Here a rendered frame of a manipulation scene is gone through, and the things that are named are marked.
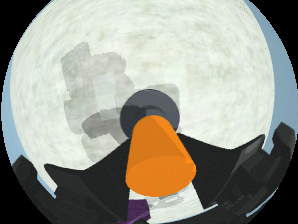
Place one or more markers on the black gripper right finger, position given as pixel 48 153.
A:
pixel 216 166

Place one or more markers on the orange knob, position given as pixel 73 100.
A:
pixel 158 163

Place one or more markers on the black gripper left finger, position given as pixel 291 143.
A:
pixel 104 182

